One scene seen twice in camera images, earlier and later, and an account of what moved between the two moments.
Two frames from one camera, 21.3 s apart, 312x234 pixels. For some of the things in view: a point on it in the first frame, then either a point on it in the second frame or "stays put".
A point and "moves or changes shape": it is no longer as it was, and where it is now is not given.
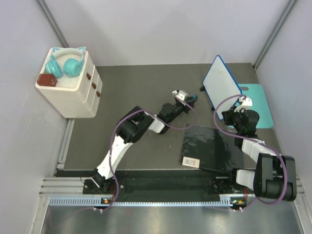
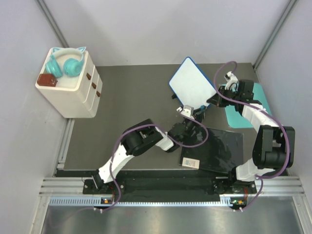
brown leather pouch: x=47 y=80 stays put
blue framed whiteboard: x=220 y=84 moves or changes shape
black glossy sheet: x=215 y=149 stays put
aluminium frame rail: x=65 y=187 stays put
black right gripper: x=228 y=115 → x=217 y=100
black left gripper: x=189 y=101 → x=198 y=115
